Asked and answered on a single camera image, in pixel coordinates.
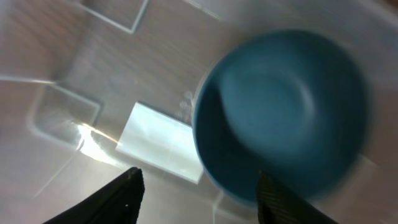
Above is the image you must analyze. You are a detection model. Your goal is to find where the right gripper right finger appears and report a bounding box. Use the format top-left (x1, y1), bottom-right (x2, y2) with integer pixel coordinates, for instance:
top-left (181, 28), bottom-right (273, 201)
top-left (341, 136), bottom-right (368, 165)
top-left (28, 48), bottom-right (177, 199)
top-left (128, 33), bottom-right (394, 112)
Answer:
top-left (256, 171), bottom-right (336, 224)

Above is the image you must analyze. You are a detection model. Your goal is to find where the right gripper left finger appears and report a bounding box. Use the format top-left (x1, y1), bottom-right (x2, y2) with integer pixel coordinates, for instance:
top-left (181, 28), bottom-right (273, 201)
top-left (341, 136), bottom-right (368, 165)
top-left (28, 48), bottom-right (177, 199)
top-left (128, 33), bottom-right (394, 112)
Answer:
top-left (45, 167), bottom-right (145, 224)

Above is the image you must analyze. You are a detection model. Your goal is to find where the clear plastic storage container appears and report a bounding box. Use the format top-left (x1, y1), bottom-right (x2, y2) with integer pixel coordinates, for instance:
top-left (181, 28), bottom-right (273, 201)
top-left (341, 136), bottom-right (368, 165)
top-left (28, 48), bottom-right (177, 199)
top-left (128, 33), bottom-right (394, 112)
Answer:
top-left (1, 1), bottom-right (397, 223)

